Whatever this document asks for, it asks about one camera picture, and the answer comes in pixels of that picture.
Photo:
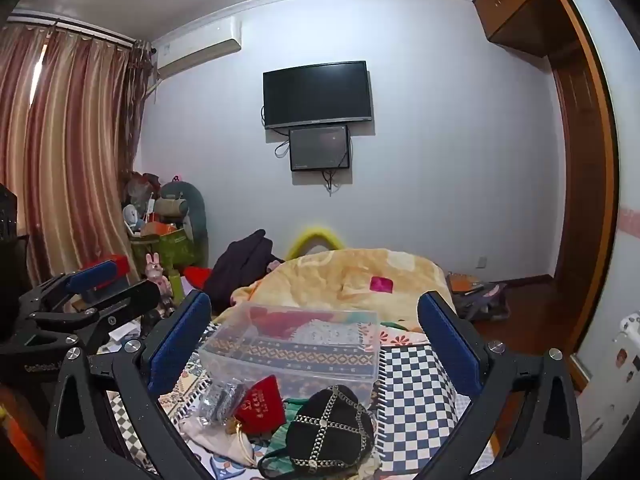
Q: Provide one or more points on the striped pink curtain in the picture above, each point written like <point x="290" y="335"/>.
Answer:
<point x="70" y="150"/>

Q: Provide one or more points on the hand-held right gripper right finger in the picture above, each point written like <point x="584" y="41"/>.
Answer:
<point x="445" y="345"/>

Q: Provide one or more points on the patterned folded cloth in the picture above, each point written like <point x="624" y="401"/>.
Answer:
<point x="300" y="351"/>

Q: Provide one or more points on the red cloth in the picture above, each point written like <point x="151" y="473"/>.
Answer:
<point x="272" y="322"/>

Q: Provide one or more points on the pink bunny plush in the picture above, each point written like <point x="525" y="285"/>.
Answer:
<point x="156" y="272"/>

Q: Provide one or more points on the green cloth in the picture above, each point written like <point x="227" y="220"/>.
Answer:
<point x="280" y="447"/>

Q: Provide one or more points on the grey bag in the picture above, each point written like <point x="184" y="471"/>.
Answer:
<point x="480" y="297"/>

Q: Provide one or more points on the green storage bag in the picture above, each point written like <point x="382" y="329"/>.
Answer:
<point x="167" y="247"/>

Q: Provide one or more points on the white air conditioner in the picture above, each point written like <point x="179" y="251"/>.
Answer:
<point x="197" y="47"/>

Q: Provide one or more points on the blue white checkered blanket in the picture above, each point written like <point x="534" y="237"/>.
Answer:
<point x="415" y="385"/>

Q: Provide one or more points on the wall-mounted black television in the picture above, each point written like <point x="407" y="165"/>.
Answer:
<point x="317" y="94"/>

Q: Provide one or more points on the small black monitor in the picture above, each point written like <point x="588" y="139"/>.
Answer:
<point x="319" y="147"/>

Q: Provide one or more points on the clear plastic storage box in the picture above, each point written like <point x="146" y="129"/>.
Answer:
<point x="310" y="360"/>

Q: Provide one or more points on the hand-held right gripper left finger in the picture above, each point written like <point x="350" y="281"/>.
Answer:
<point x="181" y="337"/>

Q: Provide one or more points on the blue white plush toy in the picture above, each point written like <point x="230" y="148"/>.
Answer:
<point x="131" y="217"/>

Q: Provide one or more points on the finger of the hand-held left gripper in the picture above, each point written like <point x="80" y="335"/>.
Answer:
<point x="127" y="296"/>
<point x="92" y="274"/>

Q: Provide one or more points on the wooden door frame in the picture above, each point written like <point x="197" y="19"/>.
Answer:
<point x="582" y="170"/>

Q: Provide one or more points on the wooden overhead cabinet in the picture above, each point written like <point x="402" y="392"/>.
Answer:
<point x="520" y="5"/>

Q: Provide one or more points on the red cushion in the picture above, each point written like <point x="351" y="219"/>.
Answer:
<point x="197" y="276"/>

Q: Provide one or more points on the green bin of toys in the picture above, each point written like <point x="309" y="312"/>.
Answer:
<point x="192" y="215"/>

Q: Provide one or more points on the yellow hoop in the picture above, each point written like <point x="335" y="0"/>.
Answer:
<point x="316" y="234"/>

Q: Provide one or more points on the red fabric pouch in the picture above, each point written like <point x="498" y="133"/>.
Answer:
<point x="261" y="405"/>

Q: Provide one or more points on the dark coat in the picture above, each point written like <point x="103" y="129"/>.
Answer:
<point x="240" y="265"/>

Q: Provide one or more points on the red box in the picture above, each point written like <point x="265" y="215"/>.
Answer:
<point x="120" y="263"/>

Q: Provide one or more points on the yellow fleece blanket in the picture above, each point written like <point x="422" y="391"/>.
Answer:
<point x="340" y="280"/>

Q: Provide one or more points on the wall socket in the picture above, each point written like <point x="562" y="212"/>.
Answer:
<point x="482" y="261"/>

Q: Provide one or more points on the curtain rail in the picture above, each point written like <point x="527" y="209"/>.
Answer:
<point x="75" y="25"/>

